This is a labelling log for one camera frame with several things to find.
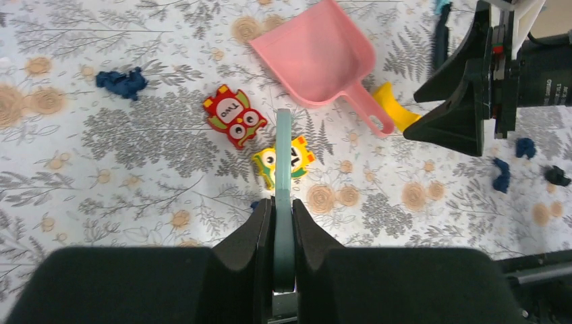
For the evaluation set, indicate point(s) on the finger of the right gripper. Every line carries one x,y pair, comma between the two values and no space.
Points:
445,80
458,123

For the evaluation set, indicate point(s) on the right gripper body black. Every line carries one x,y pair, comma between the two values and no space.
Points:
539,77

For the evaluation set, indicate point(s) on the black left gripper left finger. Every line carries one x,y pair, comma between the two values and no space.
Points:
154,284

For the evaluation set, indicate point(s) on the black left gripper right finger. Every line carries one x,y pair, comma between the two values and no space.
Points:
339,284

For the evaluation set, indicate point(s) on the teal hand brush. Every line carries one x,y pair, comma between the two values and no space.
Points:
284,248

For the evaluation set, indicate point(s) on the black paper scrap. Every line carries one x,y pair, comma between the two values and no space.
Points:
555,175

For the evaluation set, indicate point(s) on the pink plastic dustpan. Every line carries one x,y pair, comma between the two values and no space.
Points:
321,55

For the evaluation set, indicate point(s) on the yellow curved wooden block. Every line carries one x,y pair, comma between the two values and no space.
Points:
401,117

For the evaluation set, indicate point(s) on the yellow owl puzzle piece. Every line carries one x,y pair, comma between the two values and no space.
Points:
301,157

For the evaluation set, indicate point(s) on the red owl puzzle piece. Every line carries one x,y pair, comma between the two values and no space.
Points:
231,113

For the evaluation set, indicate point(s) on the floral tablecloth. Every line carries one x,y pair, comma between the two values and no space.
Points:
83,166

